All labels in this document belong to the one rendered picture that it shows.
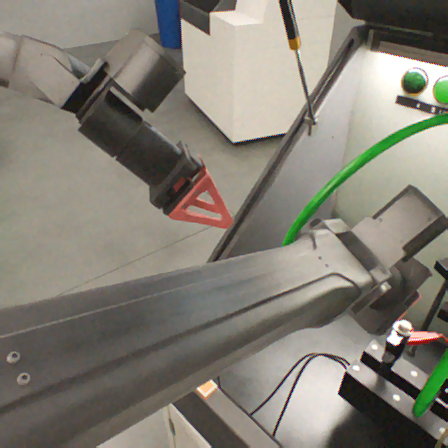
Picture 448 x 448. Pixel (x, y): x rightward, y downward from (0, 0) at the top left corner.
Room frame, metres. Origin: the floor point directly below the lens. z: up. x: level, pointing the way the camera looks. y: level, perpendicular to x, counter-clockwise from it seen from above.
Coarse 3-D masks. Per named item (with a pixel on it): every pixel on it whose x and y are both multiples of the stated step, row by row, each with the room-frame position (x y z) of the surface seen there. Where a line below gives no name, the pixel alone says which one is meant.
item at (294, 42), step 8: (280, 0) 0.65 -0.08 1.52; (288, 0) 0.65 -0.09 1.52; (280, 8) 0.66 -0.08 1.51; (288, 8) 0.65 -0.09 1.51; (288, 16) 0.66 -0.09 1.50; (288, 24) 0.66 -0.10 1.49; (296, 24) 0.67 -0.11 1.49; (288, 32) 0.66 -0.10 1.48; (296, 32) 0.67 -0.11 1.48; (288, 40) 0.67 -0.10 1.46; (296, 40) 0.67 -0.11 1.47; (296, 48) 0.67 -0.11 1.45; (296, 56) 0.68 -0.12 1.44; (304, 80) 0.69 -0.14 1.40; (304, 88) 0.70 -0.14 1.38; (312, 112) 0.71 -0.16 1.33; (304, 120) 0.72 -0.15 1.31; (312, 120) 0.71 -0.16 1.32; (320, 120) 0.73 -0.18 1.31; (312, 128) 0.71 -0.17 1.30
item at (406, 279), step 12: (396, 264) 0.35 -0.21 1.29; (408, 264) 0.34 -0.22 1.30; (420, 264) 0.34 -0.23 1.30; (396, 276) 0.32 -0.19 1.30; (408, 276) 0.33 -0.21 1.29; (420, 276) 0.33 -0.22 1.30; (396, 288) 0.31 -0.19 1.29; (408, 288) 0.32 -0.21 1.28; (384, 300) 0.30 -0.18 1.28; (396, 300) 0.31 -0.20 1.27; (348, 312) 0.33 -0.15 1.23; (360, 312) 0.32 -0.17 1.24; (372, 312) 0.31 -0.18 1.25; (384, 312) 0.31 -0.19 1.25; (360, 324) 0.31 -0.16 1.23; (372, 324) 0.30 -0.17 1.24
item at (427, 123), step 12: (420, 120) 0.47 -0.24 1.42; (432, 120) 0.47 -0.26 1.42; (444, 120) 0.48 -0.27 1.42; (396, 132) 0.46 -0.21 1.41; (408, 132) 0.46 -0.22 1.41; (384, 144) 0.45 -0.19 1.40; (360, 156) 0.44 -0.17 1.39; (372, 156) 0.44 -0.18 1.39; (348, 168) 0.43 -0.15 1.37; (360, 168) 0.44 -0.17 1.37; (336, 180) 0.43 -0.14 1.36; (324, 192) 0.42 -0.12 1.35; (312, 204) 0.42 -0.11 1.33; (300, 216) 0.41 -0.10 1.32; (300, 228) 0.41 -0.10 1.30; (288, 240) 0.41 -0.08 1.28
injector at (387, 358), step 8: (400, 336) 0.39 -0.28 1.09; (408, 336) 0.39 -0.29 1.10; (400, 344) 0.39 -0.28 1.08; (384, 352) 0.40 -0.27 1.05; (392, 352) 0.39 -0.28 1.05; (400, 352) 0.39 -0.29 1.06; (384, 360) 0.38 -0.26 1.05; (392, 360) 0.39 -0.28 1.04; (384, 368) 0.40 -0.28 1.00; (384, 376) 0.40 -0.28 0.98
